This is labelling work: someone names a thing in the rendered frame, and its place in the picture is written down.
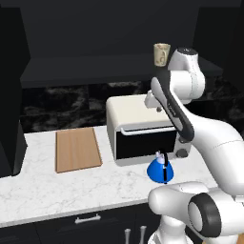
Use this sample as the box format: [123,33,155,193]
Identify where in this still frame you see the white toaster oven handle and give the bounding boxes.
[120,126,177,136]

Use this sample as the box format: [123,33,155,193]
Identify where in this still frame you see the silver drawer handle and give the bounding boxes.
[73,213,102,225]

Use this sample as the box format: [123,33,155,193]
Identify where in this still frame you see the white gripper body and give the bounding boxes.
[144,91,167,112]

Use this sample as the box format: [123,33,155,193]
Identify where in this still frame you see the white toaster oven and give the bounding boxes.
[105,93,193,168]

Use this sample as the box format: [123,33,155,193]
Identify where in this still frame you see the blue kettle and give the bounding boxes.
[146,151,175,185]

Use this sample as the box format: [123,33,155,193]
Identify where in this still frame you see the black drawer front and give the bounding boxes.
[32,207,137,244]
[0,222,42,244]

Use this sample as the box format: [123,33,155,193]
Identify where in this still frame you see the black open wall cabinet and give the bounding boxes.
[18,0,224,90]

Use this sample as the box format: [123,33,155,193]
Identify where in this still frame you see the grey toaster oven knob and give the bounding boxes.
[176,148,189,159]

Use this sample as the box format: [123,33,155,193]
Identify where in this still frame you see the beige mug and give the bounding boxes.
[153,43,172,68]

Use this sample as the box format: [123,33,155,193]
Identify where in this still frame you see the black cabinet door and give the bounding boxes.
[192,0,244,84]
[0,5,31,179]

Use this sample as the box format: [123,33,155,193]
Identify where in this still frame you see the wooden tray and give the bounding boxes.
[54,127,104,174]

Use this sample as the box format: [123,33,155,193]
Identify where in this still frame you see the silver cupboard door handle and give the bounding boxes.
[124,228,132,244]
[139,225,148,244]

